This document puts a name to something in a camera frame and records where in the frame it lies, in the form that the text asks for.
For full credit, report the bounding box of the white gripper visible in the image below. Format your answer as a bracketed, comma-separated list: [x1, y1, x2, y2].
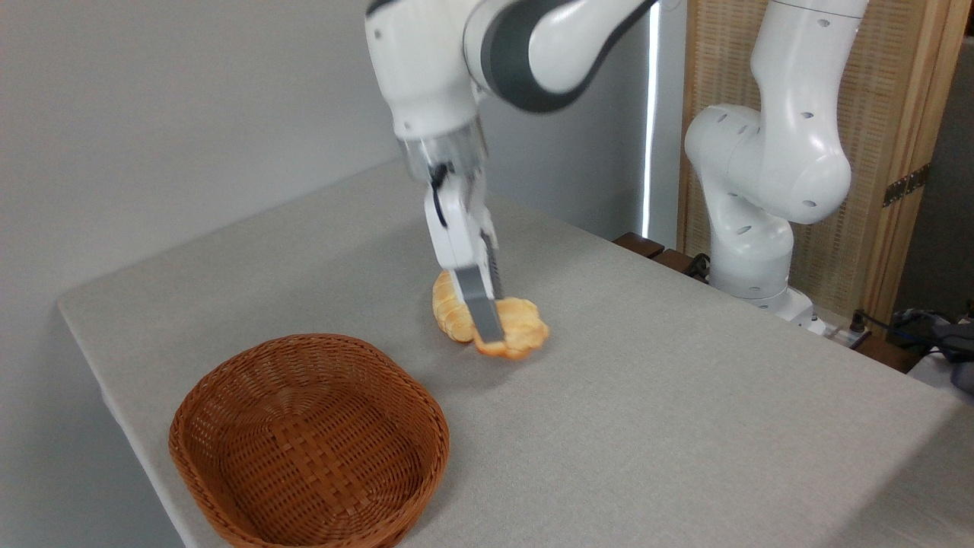
[423, 162, 508, 345]

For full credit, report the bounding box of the bamboo screen with wooden frame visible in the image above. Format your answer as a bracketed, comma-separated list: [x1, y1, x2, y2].
[676, 0, 974, 330]

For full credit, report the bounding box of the round golden bread bun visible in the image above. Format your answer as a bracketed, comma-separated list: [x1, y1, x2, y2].
[473, 296, 551, 361]

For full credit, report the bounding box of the brown woven wicker basket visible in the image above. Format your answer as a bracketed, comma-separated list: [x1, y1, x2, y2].
[168, 333, 450, 548]

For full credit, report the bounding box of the metal door hinge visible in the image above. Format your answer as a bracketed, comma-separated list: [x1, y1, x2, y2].
[882, 163, 931, 209]

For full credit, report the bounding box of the dark brown wooden block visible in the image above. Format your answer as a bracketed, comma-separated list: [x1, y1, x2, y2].
[652, 248, 710, 284]
[612, 231, 667, 260]
[852, 333, 923, 374]

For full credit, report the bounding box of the grey tablecloth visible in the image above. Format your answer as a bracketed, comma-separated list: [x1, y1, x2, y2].
[57, 156, 964, 548]

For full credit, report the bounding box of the dark grey bag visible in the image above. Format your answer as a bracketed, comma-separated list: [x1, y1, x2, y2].
[867, 303, 974, 394]

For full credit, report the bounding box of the long golden bread roll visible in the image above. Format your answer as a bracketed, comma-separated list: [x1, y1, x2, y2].
[431, 269, 478, 344]

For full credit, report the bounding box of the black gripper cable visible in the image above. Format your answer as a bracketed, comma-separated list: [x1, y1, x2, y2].
[428, 163, 451, 231]

